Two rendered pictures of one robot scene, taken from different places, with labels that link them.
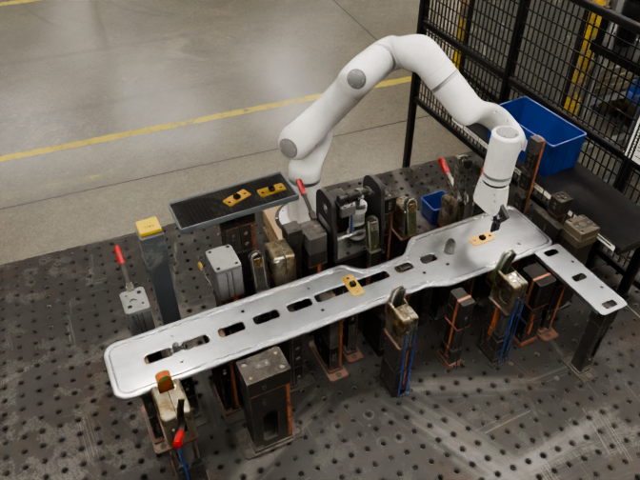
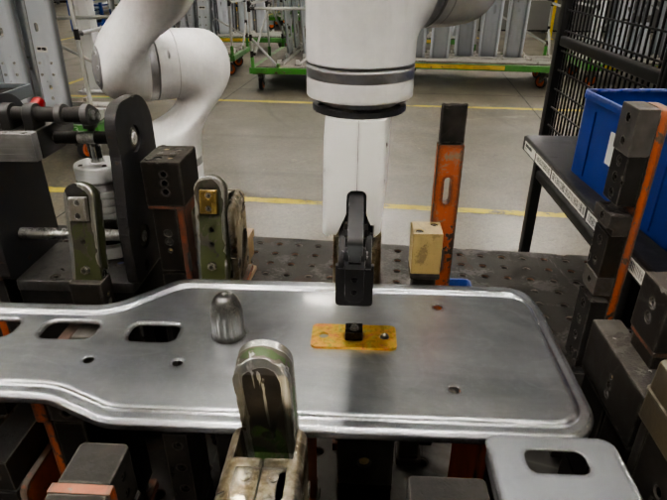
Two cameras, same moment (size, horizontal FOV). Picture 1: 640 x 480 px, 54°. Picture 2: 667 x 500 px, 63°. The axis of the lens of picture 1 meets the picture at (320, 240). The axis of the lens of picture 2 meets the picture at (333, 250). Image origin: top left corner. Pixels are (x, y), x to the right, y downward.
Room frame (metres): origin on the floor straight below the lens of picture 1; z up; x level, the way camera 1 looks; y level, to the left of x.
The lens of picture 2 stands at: (1.08, -0.71, 1.33)
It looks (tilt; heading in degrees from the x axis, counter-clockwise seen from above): 27 degrees down; 29
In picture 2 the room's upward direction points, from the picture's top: straight up
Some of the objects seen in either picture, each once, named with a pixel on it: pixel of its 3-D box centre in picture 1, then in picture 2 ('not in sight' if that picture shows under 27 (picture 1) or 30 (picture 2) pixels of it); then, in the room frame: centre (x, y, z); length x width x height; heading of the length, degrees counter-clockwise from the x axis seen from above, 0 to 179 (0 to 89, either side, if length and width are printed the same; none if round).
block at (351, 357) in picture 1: (349, 317); not in sight; (1.28, -0.09, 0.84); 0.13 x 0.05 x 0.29; 26
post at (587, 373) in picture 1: (591, 337); not in sight; (1.20, -0.82, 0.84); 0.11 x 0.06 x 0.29; 26
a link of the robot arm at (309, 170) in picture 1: (310, 145); (181, 96); (1.84, 0.04, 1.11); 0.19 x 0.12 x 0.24; 149
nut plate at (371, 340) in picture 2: (482, 237); (353, 332); (1.47, -0.51, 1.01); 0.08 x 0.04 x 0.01; 116
